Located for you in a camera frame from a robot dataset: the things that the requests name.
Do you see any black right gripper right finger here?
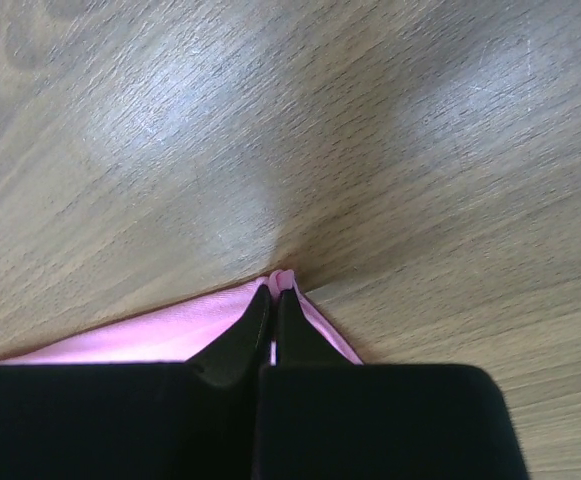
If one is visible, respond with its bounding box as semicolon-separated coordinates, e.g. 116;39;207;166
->
275;290;345;366

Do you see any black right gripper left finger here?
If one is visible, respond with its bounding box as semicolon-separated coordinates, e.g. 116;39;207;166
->
185;287;272;388

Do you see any pink t shirt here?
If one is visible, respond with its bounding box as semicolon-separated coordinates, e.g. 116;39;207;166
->
0;269;364;376

